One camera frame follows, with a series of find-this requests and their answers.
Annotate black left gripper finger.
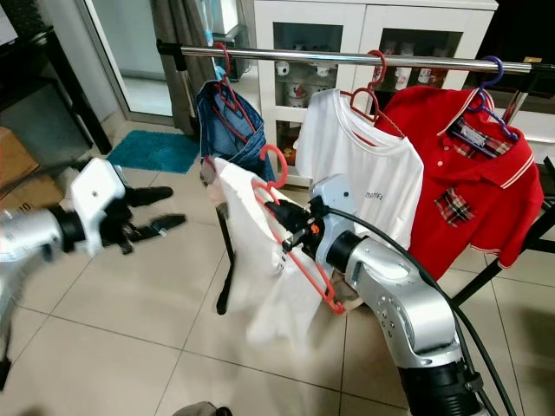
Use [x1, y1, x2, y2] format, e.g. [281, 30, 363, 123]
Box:
[132, 214, 188, 245]
[124, 185, 176, 209]

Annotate red plastic clothes hanger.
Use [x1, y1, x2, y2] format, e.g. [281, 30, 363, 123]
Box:
[212, 42, 265, 144]
[349, 49, 407, 140]
[251, 145, 348, 315]

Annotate purple clothes hanger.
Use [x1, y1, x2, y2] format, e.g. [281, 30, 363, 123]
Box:
[451, 55, 521, 144]

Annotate teal floor mat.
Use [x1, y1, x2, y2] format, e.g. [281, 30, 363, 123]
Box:
[106, 130, 200, 172]

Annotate blue denim shorts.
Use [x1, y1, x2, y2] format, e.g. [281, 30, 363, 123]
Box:
[195, 80, 274, 183]

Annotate plain white T-shirt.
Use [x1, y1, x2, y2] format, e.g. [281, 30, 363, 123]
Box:
[295, 88, 424, 252]

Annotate grey curtain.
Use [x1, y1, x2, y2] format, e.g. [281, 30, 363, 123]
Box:
[152, 0, 209, 135]

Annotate grey metal panel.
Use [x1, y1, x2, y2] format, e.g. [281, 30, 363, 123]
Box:
[0, 82, 89, 179]

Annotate large brown cardboard box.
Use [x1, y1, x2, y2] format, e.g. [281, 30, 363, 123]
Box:
[0, 127, 40, 187]

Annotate glass sliding door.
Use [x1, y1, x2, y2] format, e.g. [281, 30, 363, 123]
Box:
[87, 0, 166, 118]

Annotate black shelf table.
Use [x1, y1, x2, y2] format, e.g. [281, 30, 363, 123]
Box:
[0, 30, 109, 155]

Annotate red polo shirt plaid pocket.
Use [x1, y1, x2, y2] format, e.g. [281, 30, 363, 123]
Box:
[377, 84, 545, 280]

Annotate grey left robot foot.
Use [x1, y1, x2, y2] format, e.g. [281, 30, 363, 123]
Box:
[173, 401, 231, 416]

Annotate white glass door cabinet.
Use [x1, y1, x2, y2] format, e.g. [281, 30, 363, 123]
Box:
[251, 0, 500, 187]

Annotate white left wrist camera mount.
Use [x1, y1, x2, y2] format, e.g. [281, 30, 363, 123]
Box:
[69, 158, 127, 258]

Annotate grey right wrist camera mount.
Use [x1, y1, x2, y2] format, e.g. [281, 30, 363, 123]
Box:
[308, 173, 356, 265]

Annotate black clothes rack chrome rail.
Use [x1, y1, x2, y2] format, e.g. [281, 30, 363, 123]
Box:
[156, 40, 555, 317]

